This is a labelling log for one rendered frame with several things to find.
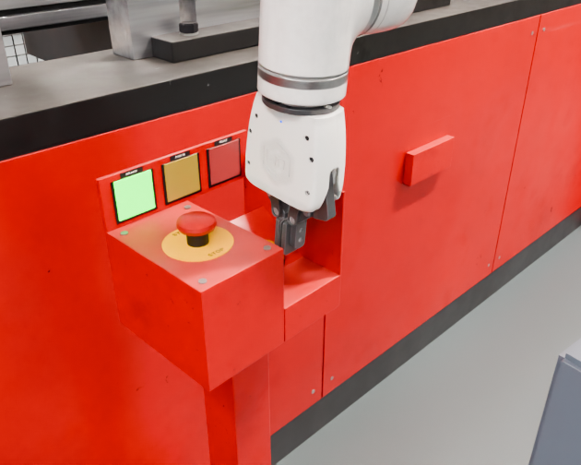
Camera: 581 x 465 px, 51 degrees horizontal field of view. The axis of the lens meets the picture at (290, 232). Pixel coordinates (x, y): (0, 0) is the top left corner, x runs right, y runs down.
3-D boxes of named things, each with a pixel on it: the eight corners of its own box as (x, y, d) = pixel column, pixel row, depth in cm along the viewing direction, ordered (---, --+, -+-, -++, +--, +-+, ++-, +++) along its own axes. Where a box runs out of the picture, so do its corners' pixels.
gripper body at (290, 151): (235, 78, 58) (233, 184, 64) (315, 112, 53) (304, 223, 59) (290, 65, 63) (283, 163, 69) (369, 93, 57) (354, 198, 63)
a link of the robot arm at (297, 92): (235, 59, 57) (235, 90, 58) (306, 86, 52) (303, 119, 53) (298, 44, 62) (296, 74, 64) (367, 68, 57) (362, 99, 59)
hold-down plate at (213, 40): (173, 64, 87) (171, 41, 85) (152, 57, 90) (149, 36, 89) (319, 32, 105) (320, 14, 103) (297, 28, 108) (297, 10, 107)
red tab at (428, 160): (410, 186, 127) (413, 155, 124) (402, 184, 129) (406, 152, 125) (450, 166, 137) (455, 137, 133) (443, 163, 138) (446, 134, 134)
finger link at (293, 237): (283, 199, 63) (279, 253, 67) (305, 212, 61) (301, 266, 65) (304, 190, 65) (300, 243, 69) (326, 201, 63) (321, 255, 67)
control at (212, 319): (209, 392, 60) (195, 233, 52) (119, 323, 70) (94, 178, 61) (340, 305, 73) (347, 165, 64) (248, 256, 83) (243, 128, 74)
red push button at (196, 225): (195, 263, 60) (192, 231, 58) (170, 248, 62) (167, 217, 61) (226, 247, 62) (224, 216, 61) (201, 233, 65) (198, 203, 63)
